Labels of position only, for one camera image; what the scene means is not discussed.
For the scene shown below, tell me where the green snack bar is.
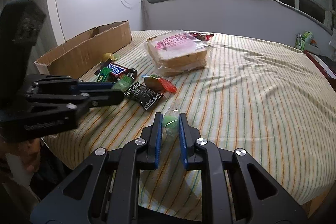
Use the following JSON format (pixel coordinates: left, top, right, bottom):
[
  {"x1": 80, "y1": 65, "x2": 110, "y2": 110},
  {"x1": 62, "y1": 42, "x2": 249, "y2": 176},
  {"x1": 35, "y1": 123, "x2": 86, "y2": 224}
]
[{"x1": 96, "y1": 66, "x2": 137, "y2": 92}]

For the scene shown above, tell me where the black snack packet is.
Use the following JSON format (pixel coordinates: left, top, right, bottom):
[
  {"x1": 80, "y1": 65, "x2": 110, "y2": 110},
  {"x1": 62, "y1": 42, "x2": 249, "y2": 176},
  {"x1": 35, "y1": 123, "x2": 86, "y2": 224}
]
[{"x1": 124, "y1": 82, "x2": 164, "y2": 110}]

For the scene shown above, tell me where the yellow ball candy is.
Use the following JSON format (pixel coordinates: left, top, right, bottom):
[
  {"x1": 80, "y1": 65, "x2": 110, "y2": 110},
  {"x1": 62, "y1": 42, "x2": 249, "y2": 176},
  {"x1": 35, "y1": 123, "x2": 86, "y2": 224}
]
[{"x1": 102, "y1": 52, "x2": 117, "y2": 62}]

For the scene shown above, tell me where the green candy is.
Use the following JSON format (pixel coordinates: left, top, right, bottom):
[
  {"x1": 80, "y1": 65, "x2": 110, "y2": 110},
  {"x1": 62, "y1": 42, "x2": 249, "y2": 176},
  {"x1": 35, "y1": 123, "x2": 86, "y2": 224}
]
[{"x1": 162, "y1": 105, "x2": 180, "y2": 137}]

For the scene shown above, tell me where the red snack behind bread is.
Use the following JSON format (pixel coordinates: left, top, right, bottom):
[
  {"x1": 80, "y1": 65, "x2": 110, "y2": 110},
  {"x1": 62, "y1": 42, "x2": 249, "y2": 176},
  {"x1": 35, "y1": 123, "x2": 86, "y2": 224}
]
[{"x1": 189, "y1": 32, "x2": 214, "y2": 42}]

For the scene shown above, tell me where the person's left hand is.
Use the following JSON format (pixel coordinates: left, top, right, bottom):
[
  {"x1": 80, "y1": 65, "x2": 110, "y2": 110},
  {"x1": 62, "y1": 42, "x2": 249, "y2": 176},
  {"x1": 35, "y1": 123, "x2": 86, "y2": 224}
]
[{"x1": 1, "y1": 138, "x2": 41, "y2": 173}]

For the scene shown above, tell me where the Snickers bar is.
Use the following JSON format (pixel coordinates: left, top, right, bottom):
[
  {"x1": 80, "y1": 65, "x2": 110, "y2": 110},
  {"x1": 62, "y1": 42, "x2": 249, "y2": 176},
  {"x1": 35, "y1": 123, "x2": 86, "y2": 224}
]
[{"x1": 94, "y1": 60, "x2": 138, "y2": 83}]

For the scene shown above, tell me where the cardboard box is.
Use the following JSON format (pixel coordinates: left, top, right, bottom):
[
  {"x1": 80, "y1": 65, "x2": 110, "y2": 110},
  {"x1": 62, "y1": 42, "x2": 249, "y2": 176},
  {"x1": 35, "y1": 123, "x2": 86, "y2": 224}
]
[{"x1": 34, "y1": 21, "x2": 132, "y2": 79}]

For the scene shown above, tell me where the green tissue pack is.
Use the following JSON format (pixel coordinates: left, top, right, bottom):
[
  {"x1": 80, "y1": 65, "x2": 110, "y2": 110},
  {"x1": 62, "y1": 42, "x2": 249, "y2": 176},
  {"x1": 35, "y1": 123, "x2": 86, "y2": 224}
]
[{"x1": 294, "y1": 31, "x2": 313, "y2": 51}]

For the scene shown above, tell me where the striped tablecloth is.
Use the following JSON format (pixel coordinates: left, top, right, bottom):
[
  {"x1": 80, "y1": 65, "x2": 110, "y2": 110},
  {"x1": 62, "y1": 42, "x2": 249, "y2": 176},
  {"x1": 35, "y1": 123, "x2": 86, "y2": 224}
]
[{"x1": 43, "y1": 29, "x2": 336, "y2": 222}]

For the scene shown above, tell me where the packaged sliced bread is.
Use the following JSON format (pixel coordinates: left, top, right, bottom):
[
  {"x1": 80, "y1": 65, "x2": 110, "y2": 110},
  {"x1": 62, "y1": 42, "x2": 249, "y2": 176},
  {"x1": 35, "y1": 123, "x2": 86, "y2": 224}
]
[{"x1": 144, "y1": 30, "x2": 210, "y2": 77}]

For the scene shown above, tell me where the red brown snack packet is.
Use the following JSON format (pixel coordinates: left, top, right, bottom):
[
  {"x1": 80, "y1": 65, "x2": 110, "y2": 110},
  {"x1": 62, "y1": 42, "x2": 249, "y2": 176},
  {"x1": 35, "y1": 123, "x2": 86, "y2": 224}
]
[{"x1": 143, "y1": 75, "x2": 177, "y2": 93}]

